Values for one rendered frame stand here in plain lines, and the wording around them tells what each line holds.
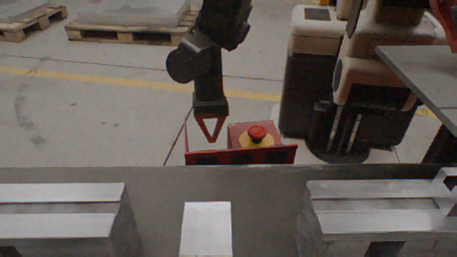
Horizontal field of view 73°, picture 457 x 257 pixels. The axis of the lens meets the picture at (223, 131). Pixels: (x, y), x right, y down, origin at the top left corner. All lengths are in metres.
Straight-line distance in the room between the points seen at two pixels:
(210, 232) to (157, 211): 0.19
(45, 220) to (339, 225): 0.25
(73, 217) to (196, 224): 0.12
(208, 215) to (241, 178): 0.21
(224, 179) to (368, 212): 0.20
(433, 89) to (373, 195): 0.18
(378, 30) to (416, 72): 0.50
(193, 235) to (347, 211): 0.14
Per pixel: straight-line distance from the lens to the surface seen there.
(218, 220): 0.23
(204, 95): 0.59
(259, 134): 0.62
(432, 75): 0.49
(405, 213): 0.32
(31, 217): 0.32
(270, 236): 0.38
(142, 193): 0.43
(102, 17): 3.36
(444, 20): 0.52
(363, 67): 0.97
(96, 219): 0.30
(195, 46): 0.50
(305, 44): 1.23
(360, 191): 0.32
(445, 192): 0.33
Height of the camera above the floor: 1.19
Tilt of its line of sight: 38 degrees down
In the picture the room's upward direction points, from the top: straight up
